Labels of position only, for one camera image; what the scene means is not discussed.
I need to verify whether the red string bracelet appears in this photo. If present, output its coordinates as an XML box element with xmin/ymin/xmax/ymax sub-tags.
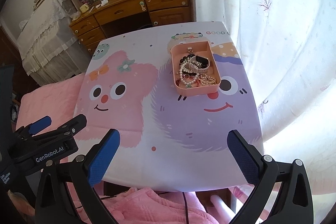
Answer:
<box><xmin>175</xmin><ymin>75</ymin><xmax>211</xmax><ymax>88</ymax></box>

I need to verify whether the long pearl necklace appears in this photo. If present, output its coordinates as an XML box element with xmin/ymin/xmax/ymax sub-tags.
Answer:
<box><xmin>177</xmin><ymin>58</ymin><xmax>200</xmax><ymax>89</ymax></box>

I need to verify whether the black bead bracelet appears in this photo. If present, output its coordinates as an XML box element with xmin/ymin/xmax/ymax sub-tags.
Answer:
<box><xmin>179</xmin><ymin>54</ymin><xmax>201</xmax><ymax>77</ymax></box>

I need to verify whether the small silver flower charm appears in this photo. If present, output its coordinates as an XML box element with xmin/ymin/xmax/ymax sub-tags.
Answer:
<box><xmin>187</xmin><ymin>47</ymin><xmax>194</xmax><ymax>54</ymax></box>

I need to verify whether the pink fluffy blanket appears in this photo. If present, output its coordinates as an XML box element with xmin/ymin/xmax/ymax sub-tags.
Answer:
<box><xmin>17</xmin><ymin>74</ymin><xmax>235</xmax><ymax>223</ymax></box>

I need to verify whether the white lace covered furniture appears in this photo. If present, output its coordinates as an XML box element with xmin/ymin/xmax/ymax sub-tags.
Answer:
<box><xmin>17</xmin><ymin>0</ymin><xmax>91</xmax><ymax>86</ymax></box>

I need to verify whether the cartoon monster table mat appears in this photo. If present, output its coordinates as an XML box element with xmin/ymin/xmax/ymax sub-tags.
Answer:
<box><xmin>75</xmin><ymin>22</ymin><xmax>263</xmax><ymax>192</ymax></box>

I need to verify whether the yellow mug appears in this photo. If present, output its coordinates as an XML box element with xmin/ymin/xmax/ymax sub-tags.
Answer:
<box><xmin>79</xmin><ymin>3</ymin><xmax>90</xmax><ymax>14</ymax></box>

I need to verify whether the pink plastic tray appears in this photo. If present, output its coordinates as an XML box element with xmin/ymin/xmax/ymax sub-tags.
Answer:
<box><xmin>170</xmin><ymin>40</ymin><xmax>221</xmax><ymax>97</ymax></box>

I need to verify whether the wooden desk with drawers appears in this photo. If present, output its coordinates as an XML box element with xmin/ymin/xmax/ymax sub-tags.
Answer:
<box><xmin>70</xmin><ymin>0</ymin><xmax>192</xmax><ymax>55</ymax></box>

